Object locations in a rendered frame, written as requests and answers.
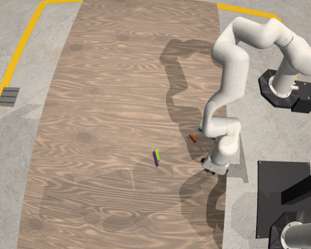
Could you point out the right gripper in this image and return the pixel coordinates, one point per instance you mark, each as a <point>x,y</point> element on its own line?
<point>208,164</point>

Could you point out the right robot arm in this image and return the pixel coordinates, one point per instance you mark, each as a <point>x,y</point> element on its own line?
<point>235,61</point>

